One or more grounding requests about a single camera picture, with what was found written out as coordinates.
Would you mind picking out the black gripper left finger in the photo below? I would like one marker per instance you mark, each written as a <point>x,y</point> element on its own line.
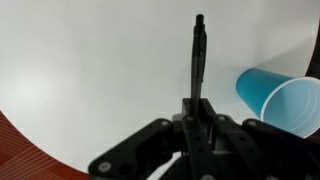
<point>140,143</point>

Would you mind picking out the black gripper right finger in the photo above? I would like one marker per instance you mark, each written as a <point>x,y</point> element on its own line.
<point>266,150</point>

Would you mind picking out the black pen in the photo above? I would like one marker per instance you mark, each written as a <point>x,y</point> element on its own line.
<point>198,56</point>

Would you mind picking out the blue plastic cup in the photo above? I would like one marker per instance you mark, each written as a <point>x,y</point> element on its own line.
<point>286,103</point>

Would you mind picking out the orange patterned corner sofa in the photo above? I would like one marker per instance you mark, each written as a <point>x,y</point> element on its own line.
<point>23,160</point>

